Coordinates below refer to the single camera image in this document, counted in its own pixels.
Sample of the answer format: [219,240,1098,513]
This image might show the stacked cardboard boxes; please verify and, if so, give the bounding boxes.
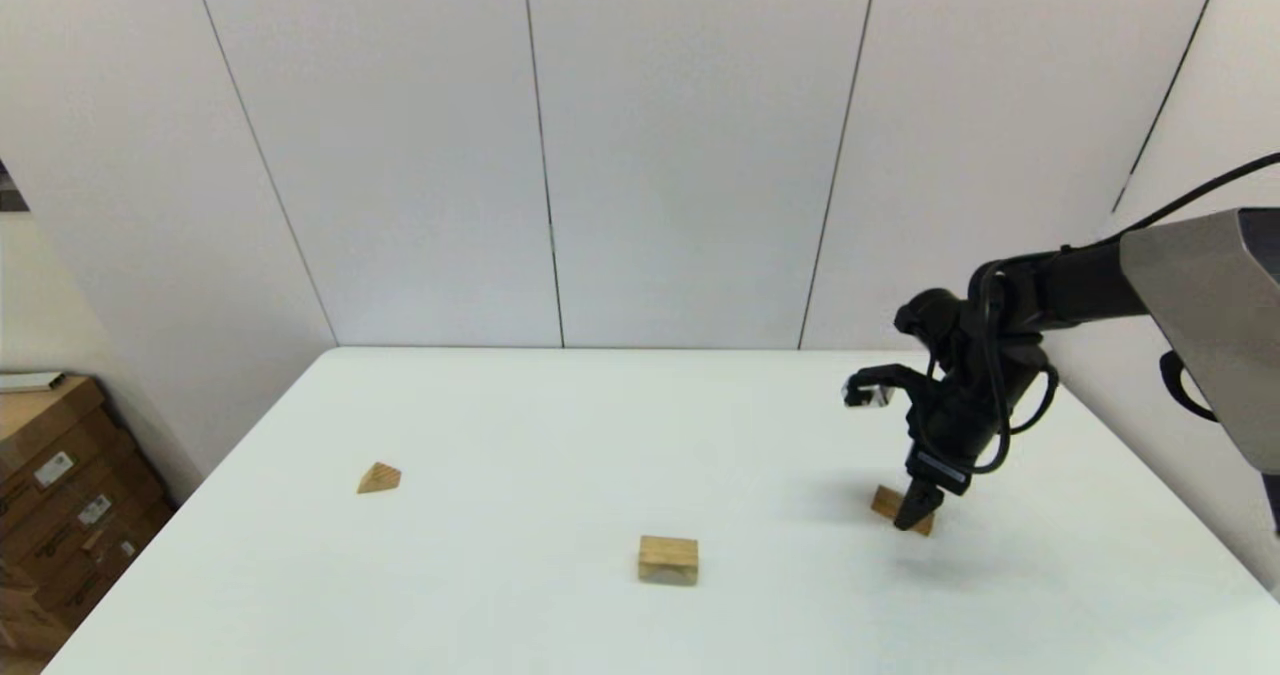
[0,410,179,634]

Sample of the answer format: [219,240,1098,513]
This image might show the plain brown cardboard box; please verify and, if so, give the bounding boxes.
[0,377,109,481]

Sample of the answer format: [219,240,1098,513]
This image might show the rectangular wooden building block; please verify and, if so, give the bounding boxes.
[870,485,936,537]

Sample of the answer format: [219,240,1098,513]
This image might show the arched wooden building block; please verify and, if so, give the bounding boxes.
[638,535,699,586]

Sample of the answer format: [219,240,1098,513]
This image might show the small brown cardboard box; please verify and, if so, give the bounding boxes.
[0,570,73,675]

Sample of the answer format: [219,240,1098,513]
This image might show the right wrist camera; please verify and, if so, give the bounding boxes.
[843,365,936,411]

